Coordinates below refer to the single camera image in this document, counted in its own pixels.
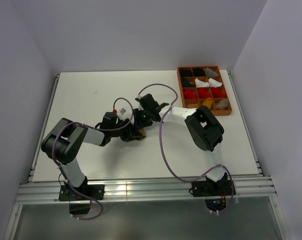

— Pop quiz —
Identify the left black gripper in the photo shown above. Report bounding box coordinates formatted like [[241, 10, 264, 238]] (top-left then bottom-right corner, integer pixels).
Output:
[[109, 118, 142, 142]]

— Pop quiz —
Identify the brown sock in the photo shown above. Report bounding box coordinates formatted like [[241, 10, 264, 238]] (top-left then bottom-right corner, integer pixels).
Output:
[[138, 128, 146, 141]]

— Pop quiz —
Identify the mustard yellow striped sock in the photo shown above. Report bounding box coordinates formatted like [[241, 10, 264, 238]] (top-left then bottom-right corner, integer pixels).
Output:
[[202, 97, 214, 110]]

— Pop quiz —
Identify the tan sock with red cuff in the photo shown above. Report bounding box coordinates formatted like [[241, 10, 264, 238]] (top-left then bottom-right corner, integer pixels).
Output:
[[216, 98, 229, 111]]

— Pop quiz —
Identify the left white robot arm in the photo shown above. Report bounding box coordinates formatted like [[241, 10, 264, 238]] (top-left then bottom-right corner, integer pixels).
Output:
[[41, 112, 145, 200]]

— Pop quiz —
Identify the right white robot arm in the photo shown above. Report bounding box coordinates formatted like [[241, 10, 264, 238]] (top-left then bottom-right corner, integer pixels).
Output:
[[136, 93, 230, 195]]

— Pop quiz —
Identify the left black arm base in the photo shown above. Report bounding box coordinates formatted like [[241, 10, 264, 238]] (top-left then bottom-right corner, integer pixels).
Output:
[[58, 183, 105, 217]]

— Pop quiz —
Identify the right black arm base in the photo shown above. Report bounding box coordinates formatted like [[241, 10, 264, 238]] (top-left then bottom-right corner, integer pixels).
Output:
[[188, 179, 236, 213]]

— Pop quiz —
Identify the red rolled sock left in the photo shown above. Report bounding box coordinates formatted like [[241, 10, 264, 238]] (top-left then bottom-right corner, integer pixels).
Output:
[[184, 89, 198, 100]]

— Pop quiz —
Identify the red rolled sock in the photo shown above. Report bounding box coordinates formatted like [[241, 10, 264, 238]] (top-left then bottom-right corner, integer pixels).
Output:
[[184, 89, 198, 100], [211, 87, 227, 98], [197, 88, 212, 99]]

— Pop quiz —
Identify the black rolled sock middle-left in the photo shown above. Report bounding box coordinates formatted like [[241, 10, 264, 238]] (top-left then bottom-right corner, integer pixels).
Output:
[[181, 77, 196, 88]]

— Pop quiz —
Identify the black rolled sock back-left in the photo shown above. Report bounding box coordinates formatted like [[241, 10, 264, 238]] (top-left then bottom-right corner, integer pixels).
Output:
[[179, 68, 193, 78]]

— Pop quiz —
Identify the red rolled sock middle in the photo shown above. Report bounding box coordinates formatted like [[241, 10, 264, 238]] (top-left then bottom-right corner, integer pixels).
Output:
[[197, 88, 212, 99]]

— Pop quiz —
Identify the orange compartment organizer box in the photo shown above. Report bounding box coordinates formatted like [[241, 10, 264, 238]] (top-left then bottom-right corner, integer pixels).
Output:
[[177, 65, 233, 116]]

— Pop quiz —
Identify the white rolled sock middle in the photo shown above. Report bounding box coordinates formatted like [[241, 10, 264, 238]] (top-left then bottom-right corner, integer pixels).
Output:
[[195, 78, 210, 88]]

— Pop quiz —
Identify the white rolled sock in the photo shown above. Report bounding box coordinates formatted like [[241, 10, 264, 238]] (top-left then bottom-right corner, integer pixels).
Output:
[[208, 78, 223, 88], [195, 78, 210, 88]]

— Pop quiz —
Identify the black rolled sock back-middle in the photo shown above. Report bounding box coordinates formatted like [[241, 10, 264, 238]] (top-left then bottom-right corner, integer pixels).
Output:
[[192, 67, 206, 77]]

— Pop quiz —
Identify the white rolled sock right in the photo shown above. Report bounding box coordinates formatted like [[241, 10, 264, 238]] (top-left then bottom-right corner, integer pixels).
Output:
[[208, 78, 223, 88]]

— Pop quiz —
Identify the red rolled sock right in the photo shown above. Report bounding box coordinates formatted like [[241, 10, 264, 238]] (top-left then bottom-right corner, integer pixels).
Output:
[[211, 87, 227, 98]]

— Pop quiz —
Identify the grey rolled sock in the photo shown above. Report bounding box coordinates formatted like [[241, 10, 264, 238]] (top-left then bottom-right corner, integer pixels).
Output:
[[206, 67, 219, 77]]

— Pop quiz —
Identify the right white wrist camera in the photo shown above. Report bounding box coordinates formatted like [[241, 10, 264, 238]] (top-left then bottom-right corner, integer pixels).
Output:
[[135, 94, 144, 110]]

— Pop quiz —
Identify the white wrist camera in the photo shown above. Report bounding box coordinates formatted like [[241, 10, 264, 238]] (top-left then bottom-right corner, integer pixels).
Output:
[[112, 108, 126, 119], [135, 94, 144, 110]]

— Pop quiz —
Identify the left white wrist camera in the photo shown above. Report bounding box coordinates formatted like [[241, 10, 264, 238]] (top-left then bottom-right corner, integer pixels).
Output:
[[112, 108, 126, 119]]

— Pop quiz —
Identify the aluminium frame rail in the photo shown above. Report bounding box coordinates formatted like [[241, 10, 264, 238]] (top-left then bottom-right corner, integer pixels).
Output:
[[14, 176, 277, 205]]

